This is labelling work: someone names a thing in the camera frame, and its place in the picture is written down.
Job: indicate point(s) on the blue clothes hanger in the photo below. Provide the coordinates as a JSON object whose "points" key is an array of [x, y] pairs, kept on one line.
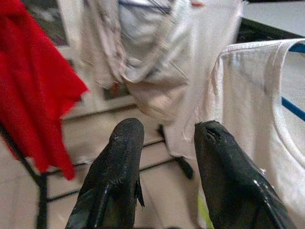
{"points": [[293, 107]]}

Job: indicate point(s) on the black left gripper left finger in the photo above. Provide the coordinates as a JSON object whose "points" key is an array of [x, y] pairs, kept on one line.
{"points": [[114, 171]]}

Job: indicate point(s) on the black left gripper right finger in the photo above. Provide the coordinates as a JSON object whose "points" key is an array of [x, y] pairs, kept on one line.
{"points": [[228, 181]]}

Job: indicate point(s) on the black clothes rack frame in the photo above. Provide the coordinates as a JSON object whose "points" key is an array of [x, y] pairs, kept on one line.
{"points": [[43, 190]]}

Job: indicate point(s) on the plain white shirt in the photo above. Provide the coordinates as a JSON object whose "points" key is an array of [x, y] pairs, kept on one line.
{"points": [[90, 35]]}

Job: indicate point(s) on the white cartoon print shirt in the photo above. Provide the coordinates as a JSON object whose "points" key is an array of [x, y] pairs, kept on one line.
{"points": [[250, 95]]}

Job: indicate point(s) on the red garment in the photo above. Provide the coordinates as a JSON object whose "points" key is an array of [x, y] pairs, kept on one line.
{"points": [[28, 83]]}

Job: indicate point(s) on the grey-white garment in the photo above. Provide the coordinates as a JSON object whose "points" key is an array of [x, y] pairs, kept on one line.
{"points": [[152, 59]]}

